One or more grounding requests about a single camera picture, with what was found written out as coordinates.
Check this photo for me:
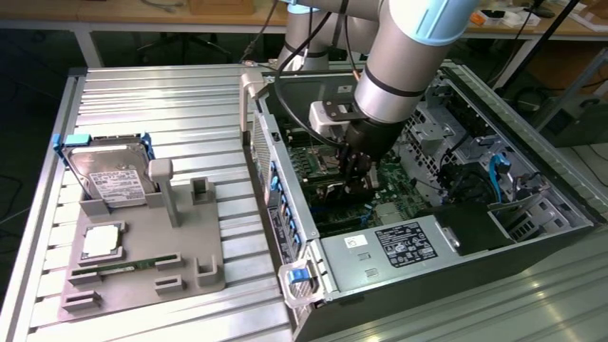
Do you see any green RAM stick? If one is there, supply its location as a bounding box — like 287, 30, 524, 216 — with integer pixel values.
71, 254, 176, 278

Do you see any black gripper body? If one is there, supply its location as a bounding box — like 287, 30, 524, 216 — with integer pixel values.
343, 118, 407, 162

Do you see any dark grey box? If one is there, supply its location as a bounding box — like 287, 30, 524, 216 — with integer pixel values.
546, 98, 608, 147

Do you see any grey power supply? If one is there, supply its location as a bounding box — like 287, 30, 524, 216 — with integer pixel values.
319, 216, 466, 296

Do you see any blue wire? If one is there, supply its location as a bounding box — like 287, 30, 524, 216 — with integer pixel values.
484, 152, 514, 206

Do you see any open black PC case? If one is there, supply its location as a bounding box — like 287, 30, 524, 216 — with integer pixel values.
240, 63, 608, 342

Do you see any black plastic shroud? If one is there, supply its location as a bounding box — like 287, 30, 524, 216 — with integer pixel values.
418, 204, 519, 256

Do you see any black expansion slot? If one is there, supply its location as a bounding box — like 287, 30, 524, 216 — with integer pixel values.
316, 215, 363, 234

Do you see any white and black box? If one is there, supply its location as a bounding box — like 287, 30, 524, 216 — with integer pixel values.
475, 9, 540, 28

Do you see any silver chipset heat sink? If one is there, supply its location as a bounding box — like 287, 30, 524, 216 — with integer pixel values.
374, 203, 406, 222

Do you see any grey parts rack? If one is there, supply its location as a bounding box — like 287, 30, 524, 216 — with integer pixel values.
56, 159, 230, 323

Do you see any silver CPU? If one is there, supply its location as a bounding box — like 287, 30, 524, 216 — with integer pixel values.
80, 225, 124, 260

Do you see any metal disk bay cage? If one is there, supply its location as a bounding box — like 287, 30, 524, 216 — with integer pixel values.
402, 101, 476, 179

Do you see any green motherboard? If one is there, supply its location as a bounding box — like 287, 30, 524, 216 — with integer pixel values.
284, 123, 431, 238

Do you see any hard disk with blue bracket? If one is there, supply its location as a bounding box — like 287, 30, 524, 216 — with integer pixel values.
52, 132, 156, 209

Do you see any black slanted pole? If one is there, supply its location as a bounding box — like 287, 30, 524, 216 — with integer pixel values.
491, 0, 587, 90

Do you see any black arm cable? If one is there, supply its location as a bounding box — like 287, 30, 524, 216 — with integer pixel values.
272, 10, 348, 150

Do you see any black cable with metal plug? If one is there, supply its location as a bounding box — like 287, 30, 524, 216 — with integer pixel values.
240, 0, 279, 68

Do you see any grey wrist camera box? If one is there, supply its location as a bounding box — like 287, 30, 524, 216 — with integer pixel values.
308, 100, 366, 143

